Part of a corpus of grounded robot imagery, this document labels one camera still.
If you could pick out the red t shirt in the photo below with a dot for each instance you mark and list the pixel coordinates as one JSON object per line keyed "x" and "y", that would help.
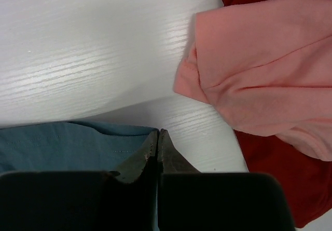
{"x": 306, "y": 181}

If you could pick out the teal blue t shirt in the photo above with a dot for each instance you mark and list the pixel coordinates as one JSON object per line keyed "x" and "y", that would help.
{"x": 69, "y": 146}

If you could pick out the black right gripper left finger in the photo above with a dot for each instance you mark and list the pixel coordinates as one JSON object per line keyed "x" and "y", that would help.
{"x": 120, "y": 199}

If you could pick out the pink t shirt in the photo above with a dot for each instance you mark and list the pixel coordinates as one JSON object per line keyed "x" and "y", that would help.
{"x": 266, "y": 68}

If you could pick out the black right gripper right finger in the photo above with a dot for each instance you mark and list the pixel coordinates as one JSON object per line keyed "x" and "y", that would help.
{"x": 192, "y": 200}

